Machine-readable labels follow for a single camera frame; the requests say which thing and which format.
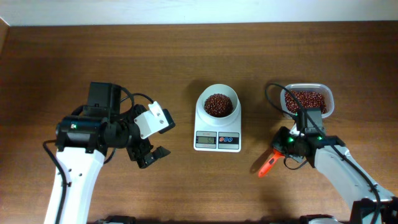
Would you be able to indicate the white round bowl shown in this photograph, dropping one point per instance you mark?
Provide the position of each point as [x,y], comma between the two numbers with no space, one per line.
[223,89]

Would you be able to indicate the orange plastic measuring scoop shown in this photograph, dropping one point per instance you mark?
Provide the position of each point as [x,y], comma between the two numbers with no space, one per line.
[268,165]

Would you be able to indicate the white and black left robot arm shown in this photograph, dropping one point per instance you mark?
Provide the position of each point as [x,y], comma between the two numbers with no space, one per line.
[83,139]

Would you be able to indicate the red beans in bowl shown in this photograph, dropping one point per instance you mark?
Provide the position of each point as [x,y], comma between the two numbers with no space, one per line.
[218,105]

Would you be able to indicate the white digital kitchen scale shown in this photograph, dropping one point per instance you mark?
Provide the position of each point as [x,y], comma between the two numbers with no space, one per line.
[218,134]

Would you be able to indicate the clear plastic container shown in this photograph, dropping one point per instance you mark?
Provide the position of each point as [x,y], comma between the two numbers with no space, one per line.
[317,88]

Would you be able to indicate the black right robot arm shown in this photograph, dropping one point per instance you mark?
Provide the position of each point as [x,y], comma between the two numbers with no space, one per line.
[369,202]

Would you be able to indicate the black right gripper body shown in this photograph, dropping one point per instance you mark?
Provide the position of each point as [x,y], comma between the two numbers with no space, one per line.
[286,142]

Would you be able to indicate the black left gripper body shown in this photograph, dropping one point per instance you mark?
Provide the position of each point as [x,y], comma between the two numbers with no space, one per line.
[137,148]

